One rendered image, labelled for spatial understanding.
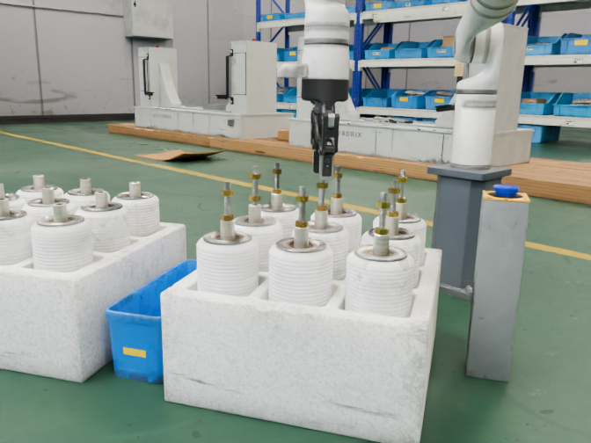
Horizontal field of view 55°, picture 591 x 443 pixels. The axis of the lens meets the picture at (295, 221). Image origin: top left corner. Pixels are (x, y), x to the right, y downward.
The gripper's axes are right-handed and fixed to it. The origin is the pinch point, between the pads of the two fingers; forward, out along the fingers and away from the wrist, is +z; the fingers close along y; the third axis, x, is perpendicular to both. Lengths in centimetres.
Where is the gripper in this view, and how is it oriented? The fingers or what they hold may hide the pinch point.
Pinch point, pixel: (322, 168)
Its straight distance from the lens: 92.8
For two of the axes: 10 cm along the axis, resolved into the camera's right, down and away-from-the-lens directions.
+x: -9.9, 0.1, -1.1
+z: -0.2, 9.7, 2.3
